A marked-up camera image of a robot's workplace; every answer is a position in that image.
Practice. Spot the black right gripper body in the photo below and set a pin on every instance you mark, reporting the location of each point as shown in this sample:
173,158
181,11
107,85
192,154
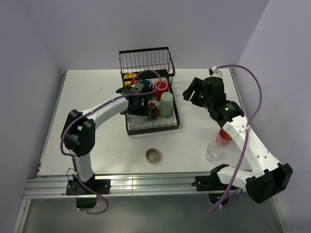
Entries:
207,102

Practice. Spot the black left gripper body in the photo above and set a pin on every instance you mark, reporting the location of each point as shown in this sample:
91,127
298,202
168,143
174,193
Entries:
141,110

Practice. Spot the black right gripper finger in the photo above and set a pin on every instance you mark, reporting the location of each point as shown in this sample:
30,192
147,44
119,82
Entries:
193,87
197,97

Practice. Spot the clear glass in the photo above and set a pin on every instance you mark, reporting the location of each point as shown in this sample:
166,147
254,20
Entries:
214,152
134,119

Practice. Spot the black metal mug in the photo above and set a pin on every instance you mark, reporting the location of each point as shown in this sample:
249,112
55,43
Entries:
152,111

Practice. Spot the yellow ceramic mug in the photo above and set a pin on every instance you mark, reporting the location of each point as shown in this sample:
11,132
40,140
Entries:
129,79

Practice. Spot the dark blue mug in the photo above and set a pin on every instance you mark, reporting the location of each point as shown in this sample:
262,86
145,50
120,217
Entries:
148,83

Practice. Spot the green plastic cup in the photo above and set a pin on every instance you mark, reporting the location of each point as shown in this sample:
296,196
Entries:
166,104

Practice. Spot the red mug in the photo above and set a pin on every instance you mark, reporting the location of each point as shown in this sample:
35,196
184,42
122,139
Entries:
160,87

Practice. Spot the black wire dish rack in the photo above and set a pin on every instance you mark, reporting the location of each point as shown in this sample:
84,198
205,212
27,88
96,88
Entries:
148,70

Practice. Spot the small brown glass jar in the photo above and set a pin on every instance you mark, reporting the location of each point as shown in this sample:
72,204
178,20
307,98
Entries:
153,155

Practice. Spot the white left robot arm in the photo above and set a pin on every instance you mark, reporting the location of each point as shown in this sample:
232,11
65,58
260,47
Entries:
78,135

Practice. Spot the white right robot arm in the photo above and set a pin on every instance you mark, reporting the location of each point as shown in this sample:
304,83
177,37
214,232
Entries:
268,176

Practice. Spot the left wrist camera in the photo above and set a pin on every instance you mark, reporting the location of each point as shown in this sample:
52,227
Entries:
138,87

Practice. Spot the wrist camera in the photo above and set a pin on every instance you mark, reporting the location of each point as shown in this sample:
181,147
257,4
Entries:
215,72
138,87

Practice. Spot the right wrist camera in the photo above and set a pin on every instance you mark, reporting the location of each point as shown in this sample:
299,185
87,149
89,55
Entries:
215,72

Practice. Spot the aluminium frame rail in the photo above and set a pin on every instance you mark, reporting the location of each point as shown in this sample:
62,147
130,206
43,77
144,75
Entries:
120,185

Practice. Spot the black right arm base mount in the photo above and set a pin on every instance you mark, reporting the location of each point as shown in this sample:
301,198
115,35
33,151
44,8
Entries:
209,183

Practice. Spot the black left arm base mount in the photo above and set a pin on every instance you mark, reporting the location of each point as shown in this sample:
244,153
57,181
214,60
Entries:
85,193

